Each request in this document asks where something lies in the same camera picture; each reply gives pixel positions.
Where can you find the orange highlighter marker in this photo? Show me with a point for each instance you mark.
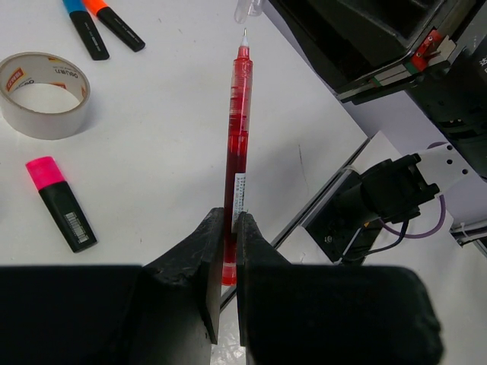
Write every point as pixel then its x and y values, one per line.
pixel 108 17

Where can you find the clear red-pen cap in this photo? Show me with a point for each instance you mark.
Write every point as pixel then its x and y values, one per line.
pixel 248 8

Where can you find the red pen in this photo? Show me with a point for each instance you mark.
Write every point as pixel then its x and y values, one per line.
pixel 236 164

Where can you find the clear tape roll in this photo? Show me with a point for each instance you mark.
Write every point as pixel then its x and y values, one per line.
pixel 43 96

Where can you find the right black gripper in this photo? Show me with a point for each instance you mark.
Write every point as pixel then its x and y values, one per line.
pixel 366 49

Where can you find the blue highlighter marker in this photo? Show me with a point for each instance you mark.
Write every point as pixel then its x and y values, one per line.
pixel 86 29

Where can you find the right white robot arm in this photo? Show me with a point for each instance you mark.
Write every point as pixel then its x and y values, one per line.
pixel 392 191

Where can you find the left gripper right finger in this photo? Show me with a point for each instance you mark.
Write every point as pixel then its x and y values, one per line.
pixel 325 314

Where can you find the pink highlighter marker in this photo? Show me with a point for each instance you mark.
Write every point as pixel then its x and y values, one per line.
pixel 61 203

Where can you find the metal base rail plate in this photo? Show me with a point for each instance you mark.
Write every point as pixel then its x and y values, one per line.
pixel 317 235

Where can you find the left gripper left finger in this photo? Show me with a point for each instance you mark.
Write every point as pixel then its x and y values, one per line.
pixel 165 312

